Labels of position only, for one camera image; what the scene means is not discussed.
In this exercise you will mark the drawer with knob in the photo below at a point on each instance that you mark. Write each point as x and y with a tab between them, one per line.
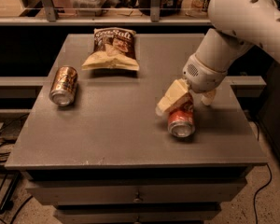
137	213
135	191

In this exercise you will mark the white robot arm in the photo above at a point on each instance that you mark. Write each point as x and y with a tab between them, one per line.
238	25

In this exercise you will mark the lower drawer with knob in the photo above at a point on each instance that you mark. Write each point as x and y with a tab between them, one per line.
137	213

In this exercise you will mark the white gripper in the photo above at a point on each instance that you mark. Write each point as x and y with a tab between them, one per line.
203	76

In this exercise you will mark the grey metal shelf rail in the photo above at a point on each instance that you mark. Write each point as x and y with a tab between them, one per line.
61	12

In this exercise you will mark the gold soda can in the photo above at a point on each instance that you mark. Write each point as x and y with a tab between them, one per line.
64	86

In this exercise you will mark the sea salt chips bag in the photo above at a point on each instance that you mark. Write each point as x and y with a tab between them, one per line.
113	49

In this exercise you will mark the red coke can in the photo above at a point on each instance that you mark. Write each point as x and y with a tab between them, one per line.
180	122

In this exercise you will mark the grey drawer cabinet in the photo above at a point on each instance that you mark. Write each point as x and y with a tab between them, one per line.
112	132

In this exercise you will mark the upper drawer with knob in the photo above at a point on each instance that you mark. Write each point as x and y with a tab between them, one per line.
135	191

